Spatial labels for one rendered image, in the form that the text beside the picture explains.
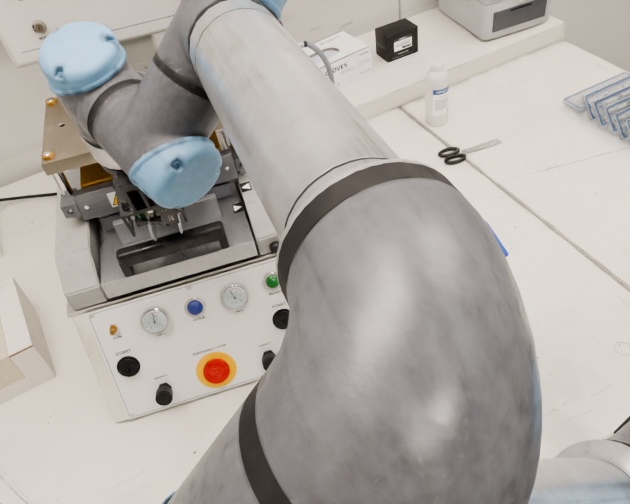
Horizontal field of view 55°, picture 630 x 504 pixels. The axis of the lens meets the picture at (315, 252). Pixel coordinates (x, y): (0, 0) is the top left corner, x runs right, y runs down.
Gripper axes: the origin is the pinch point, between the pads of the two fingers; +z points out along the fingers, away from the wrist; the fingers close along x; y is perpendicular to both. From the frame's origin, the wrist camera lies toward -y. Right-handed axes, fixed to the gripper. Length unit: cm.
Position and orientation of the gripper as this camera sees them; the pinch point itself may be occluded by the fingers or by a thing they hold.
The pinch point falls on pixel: (166, 215)
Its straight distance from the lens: 90.3
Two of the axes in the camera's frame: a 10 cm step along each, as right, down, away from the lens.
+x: 9.5, -2.8, 1.1
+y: 3.0, 8.6, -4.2
